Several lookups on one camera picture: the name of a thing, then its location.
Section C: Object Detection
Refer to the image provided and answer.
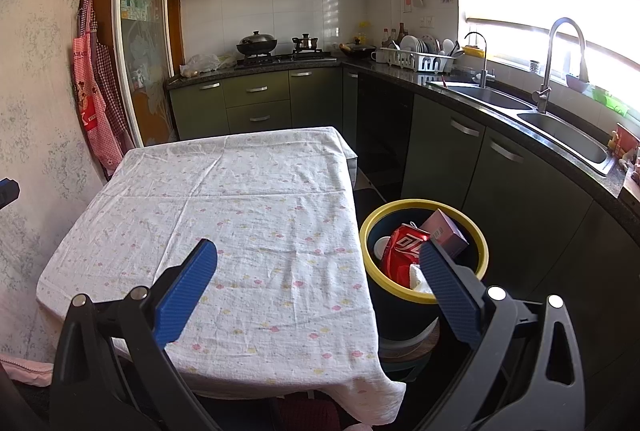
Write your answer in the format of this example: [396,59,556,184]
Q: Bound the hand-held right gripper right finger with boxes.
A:
[417,241,586,431]

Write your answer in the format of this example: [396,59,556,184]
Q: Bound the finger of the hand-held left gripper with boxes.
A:
[0,178,21,208]

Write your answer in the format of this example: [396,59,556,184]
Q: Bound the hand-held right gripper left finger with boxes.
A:
[49,238,221,431]

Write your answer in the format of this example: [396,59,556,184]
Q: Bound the yellow rimmed blue bin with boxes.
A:
[359,199,489,343]

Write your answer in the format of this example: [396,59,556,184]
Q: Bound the red soda can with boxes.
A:
[380,223,432,288]

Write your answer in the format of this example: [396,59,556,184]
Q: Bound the purple cardboard box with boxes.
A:
[419,209,470,260]

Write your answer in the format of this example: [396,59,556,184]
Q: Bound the white dotted tablecloth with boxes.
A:
[37,127,407,428]

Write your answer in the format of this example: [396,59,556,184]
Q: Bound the red checked apron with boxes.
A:
[72,0,124,179]

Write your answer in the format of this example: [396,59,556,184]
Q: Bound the dark red gingham apron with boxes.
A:
[95,42,135,152]

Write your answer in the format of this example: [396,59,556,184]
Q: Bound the pink clothing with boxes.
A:
[0,353,54,387]

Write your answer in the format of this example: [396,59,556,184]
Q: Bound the frosted glass sliding door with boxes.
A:
[112,0,177,148]

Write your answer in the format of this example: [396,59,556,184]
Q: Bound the steel double sink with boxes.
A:
[427,81,617,176]

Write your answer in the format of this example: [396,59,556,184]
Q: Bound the green lower kitchen cabinets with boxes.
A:
[169,66,640,362]

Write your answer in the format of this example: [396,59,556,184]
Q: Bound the tall steel faucet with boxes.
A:
[531,17,590,113]

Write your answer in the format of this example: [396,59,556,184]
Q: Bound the black kitchen countertop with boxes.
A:
[166,56,640,232]

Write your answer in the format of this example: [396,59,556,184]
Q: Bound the clear plastic bag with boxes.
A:
[180,53,237,78]

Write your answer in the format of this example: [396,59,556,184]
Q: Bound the small steel faucet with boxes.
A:
[464,31,496,90]

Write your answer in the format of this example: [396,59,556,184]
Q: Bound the white dish rack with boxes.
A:
[379,35,457,73]

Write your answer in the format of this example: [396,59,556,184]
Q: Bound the green plastic container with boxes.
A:
[592,85,632,118]

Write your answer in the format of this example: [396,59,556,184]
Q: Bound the black gas stove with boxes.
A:
[234,52,339,70]

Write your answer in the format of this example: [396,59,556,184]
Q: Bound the black wok with lid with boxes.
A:
[236,31,278,58]

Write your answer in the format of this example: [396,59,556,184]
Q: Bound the black frying pan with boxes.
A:
[340,38,377,60]

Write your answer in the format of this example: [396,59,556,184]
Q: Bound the small steel pot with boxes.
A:
[292,32,321,52]

